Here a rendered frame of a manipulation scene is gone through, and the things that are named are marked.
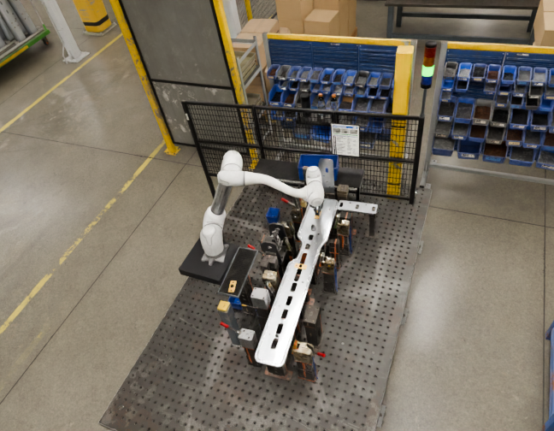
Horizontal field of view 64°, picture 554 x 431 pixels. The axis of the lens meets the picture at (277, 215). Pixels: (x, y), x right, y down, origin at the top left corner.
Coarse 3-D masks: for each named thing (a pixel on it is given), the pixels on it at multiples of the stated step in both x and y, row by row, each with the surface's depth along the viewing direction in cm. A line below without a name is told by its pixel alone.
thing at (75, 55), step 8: (48, 0) 734; (48, 8) 745; (56, 8) 751; (56, 16) 754; (56, 24) 764; (64, 24) 771; (64, 32) 774; (64, 40) 786; (72, 40) 792; (72, 48) 795; (72, 56) 807; (80, 56) 811
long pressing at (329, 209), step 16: (336, 208) 331; (304, 224) 324; (320, 224) 322; (304, 240) 313; (320, 240) 311; (288, 272) 296; (304, 272) 295; (288, 288) 287; (304, 288) 286; (272, 320) 273; (288, 320) 272; (272, 336) 266; (288, 336) 264; (256, 352) 259; (272, 352) 258
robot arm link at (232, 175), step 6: (228, 168) 296; (234, 168) 296; (240, 168) 301; (222, 174) 294; (228, 174) 293; (234, 174) 293; (240, 174) 294; (222, 180) 294; (228, 180) 293; (234, 180) 293; (240, 180) 294
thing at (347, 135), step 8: (336, 128) 331; (344, 128) 329; (352, 128) 327; (336, 136) 336; (344, 136) 334; (352, 136) 332; (336, 144) 342; (344, 144) 340; (352, 144) 337; (344, 152) 346; (352, 152) 343
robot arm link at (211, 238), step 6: (204, 228) 330; (210, 228) 329; (216, 228) 331; (204, 234) 327; (210, 234) 326; (216, 234) 329; (204, 240) 328; (210, 240) 328; (216, 240) 330; (204, 246) 332; (210, 246) 330; (216, 246) 332; (222, 246) 339; (210, 252) 335; (216, 252) 336
